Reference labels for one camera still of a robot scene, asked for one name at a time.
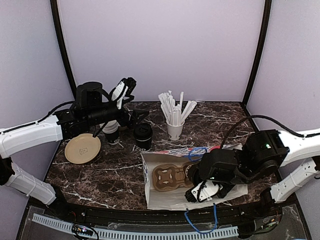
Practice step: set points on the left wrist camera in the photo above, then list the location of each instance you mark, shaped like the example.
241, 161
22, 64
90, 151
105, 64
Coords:
89, 95

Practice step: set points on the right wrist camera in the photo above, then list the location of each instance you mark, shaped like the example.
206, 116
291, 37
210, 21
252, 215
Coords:
219, 165

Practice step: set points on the beige round plate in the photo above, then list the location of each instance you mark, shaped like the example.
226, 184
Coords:
82, 149

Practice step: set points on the stack of paper cups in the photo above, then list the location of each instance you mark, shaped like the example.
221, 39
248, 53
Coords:
111, 132

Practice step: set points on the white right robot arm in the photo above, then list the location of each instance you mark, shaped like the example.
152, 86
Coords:
263, 153

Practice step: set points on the black front rail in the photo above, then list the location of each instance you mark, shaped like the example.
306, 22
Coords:
102, 216

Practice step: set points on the checkered paper bag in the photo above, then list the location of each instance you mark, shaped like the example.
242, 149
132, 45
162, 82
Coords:
175, 200

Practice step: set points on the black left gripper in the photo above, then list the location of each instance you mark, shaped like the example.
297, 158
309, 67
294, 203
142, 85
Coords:
124, 121

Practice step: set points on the white cup holding straws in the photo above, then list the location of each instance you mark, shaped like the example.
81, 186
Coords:
174, 131

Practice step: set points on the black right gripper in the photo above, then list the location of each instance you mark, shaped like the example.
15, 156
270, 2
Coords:
225, 194

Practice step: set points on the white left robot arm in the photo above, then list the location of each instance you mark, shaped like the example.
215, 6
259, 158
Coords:
60, 125

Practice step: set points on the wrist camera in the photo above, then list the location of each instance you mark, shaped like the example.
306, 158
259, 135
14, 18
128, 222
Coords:
89, 95
219, 165

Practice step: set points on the brown pulp cup carrier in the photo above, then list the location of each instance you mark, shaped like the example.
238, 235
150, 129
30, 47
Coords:
169, 177

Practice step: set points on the bundle of wrapped straws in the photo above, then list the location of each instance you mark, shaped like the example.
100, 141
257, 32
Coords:
173, 110

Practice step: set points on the white slotted cable duct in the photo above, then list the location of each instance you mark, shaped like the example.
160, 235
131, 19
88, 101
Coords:
131, 232

